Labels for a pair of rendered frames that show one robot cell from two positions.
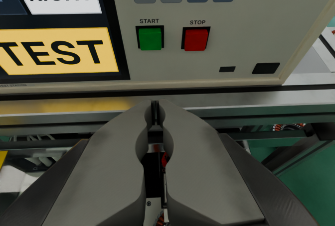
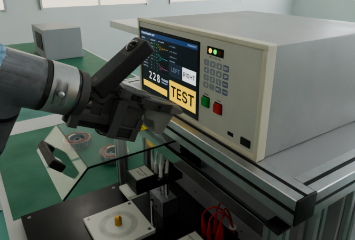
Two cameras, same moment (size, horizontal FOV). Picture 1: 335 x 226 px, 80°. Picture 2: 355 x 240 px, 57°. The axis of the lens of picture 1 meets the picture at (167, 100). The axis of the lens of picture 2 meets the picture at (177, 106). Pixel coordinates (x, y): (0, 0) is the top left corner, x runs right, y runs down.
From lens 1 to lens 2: 0.55 m
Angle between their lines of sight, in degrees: 56
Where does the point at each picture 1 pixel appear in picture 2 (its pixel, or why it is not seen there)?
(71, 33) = (187, 90)
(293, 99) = (249, 167)
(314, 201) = not seen: outside the picture
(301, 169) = not seen: outside the picture
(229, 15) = (226, 101)
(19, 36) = (177, 85)
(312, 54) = (302, 169)
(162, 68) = (208, 120)
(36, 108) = not seen: hidden behind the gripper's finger
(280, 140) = (247, 214)
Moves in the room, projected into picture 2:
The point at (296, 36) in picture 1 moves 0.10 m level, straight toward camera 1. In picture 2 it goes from (251, 125) to (193, 121)
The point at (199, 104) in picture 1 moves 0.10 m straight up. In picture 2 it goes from (209, 143) to (211, 94)
